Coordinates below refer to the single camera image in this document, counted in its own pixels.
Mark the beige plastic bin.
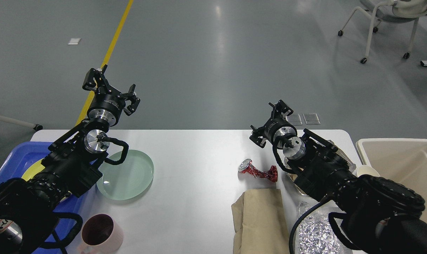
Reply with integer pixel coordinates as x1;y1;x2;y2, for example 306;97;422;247
356;138;427;223

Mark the white floor marker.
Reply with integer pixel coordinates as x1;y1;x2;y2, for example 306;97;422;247
67;38;82;45

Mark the brown paper bag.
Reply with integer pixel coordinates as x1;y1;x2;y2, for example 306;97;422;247
231;188;289;254

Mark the floor plate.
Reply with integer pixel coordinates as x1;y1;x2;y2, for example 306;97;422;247
303;113;321;125
286;114;303;126

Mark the crumpled aluminium foil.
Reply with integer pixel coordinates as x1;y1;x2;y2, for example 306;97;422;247
294;201;353;254

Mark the white paper cup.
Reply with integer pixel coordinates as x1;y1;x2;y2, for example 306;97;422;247
353;165;380;177

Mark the crushed red can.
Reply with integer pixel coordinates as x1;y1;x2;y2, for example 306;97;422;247
238;158;278;183

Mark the white stand leg with caster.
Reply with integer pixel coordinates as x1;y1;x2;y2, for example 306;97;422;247
0;115;43;132

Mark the right floor plate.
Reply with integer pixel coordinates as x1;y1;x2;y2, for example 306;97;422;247
303;113;321;125

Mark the pink mug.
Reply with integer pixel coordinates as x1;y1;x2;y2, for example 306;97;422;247
77;214;124;254

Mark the yellow plate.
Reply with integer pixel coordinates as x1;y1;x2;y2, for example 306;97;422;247
21;158;72;204

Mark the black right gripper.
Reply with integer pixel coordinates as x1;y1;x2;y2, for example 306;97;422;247
249;100;294;148

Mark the light green plate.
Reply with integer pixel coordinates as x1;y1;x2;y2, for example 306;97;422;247
96;150;154;201

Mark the blue plastic tray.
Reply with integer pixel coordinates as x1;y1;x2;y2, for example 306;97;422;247
0;141;82;254

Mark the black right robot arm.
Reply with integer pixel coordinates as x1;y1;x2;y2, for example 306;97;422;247
249;100;427;254

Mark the white office chair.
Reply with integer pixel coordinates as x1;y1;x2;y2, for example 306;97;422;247
337;0;427;64

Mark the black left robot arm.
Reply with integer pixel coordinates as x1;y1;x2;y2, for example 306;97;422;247
0;65;140;254

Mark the left floor plate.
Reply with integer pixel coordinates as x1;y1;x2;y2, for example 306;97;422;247
286;114;303;126

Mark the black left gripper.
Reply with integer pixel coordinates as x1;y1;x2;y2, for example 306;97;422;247
82;64;141;127

